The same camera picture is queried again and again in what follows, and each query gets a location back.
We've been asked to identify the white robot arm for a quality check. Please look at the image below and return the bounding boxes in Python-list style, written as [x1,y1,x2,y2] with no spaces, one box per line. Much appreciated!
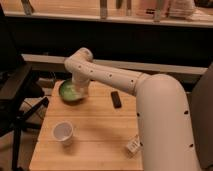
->
[64,48,202,171]

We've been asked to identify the green ceramic bowl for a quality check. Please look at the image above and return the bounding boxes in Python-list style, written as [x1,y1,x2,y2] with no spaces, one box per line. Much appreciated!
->
[58,79,88,102]

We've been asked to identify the black rectangular block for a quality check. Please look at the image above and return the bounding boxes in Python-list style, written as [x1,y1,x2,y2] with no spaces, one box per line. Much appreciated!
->
[111,91,122,108]

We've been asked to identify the white paper cup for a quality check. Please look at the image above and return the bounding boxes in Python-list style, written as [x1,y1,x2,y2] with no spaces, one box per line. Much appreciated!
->
[52,122,74,146]

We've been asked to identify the small white carton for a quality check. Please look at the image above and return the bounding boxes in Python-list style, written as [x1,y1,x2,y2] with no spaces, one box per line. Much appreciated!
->
[125,135,140,155]

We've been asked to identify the black office chair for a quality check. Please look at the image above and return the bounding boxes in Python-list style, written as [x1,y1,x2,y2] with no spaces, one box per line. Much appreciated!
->
[0,4,49,171]

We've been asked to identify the wooden shelf unit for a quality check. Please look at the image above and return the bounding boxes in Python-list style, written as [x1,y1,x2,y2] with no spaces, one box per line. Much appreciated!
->
[0,0,213,28]

